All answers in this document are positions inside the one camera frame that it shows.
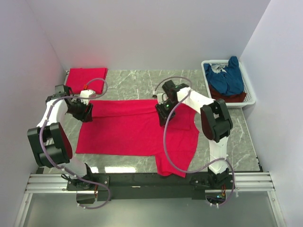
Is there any folded red t-shirt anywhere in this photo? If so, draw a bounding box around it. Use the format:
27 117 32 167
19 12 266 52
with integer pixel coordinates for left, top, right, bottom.
65 68 108 95

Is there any blue t-shirt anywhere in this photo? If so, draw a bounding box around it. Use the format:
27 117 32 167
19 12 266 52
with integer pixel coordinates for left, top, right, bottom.
203 56 244 96

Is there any dark red t-shirt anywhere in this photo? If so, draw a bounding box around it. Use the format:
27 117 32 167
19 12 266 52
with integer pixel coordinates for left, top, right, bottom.
209 85 247 103

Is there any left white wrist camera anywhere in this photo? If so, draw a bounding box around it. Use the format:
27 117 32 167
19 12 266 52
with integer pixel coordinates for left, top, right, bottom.
79 89 96 105

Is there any white plastic basket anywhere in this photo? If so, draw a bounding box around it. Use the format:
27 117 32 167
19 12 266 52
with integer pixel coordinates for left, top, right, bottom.
201 60 256 109

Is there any aluminium rail frame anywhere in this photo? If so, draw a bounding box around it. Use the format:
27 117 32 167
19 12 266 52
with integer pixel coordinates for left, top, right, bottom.
15 169 285 227

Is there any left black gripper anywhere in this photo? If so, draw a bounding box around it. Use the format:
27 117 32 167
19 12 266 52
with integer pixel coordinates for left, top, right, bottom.
67 97 94 122

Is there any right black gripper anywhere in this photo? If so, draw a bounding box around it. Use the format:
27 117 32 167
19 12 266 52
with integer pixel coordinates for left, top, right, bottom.
155 99 181 126

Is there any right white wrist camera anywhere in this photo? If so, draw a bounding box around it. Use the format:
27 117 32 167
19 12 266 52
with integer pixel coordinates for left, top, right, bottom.
152 93 168 104

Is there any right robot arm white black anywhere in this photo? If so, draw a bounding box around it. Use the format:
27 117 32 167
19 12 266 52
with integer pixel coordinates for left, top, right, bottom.
155 77 233 189

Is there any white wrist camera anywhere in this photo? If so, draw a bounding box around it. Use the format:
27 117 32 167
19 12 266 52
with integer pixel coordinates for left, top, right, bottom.
152 93 168 104
79 89 96 105

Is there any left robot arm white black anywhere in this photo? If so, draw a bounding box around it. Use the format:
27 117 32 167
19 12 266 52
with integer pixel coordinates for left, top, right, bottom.
27 85 96 190

